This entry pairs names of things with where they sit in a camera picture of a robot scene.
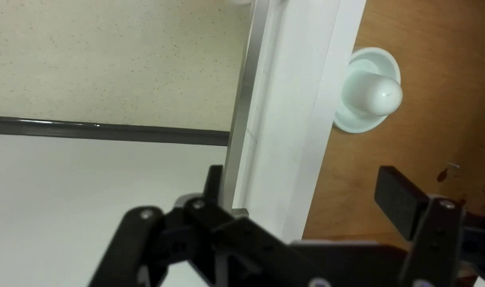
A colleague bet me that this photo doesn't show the curved silver cart handle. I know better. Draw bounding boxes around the curved silver cart handle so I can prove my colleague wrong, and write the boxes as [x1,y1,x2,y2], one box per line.
[0,114,232,146]

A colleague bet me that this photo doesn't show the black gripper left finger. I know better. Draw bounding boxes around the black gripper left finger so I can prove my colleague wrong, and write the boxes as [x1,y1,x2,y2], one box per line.
[88,164,308,287]

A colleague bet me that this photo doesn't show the white round knobbed pusher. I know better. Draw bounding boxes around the white round knobbed pusher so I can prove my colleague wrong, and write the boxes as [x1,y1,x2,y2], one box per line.
[334,46,406,134]

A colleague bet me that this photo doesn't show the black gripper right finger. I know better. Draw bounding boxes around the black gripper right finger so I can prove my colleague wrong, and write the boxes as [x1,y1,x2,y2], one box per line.
[374,164,485,287]

